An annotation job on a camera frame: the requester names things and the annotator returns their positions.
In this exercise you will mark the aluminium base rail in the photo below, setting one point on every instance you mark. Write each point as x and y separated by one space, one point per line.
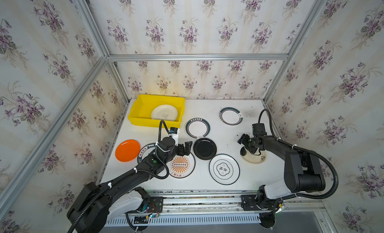
182 202

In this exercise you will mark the small green ringed plate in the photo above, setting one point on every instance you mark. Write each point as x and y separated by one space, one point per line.
230 116

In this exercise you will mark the white plate black quatrefoil outline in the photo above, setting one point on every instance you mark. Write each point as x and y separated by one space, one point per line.
224 169

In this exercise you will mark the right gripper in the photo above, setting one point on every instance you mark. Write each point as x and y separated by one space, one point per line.
247 141

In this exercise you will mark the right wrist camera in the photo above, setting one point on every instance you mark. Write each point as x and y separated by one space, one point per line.
259 130

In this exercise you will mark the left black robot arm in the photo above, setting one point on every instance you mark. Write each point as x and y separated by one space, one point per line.
89 212

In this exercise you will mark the plain cream plate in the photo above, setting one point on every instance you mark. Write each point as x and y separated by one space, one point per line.
165 112

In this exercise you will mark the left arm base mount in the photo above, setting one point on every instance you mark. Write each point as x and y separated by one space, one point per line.
151 205

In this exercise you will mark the large green rimmed plate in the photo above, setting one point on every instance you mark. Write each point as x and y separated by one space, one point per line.
145 151

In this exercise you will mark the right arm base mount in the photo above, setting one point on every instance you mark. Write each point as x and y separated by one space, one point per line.
257 203

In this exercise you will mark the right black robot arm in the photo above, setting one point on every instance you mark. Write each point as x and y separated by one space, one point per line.
303 176

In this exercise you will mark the yellow plastic bin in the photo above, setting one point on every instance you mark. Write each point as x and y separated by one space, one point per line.
140 114

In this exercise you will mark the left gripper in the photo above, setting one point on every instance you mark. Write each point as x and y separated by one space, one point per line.
181 148

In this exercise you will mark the green red ringed plate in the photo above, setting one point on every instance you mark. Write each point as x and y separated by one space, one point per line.
197 128

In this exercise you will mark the aluminium frame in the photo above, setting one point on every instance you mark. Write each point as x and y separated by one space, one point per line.
103 59

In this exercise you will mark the orange sunburst pattern plate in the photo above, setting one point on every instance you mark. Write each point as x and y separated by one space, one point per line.
181 166

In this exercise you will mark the cream plate black floral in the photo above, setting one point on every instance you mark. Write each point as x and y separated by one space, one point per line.
258 157

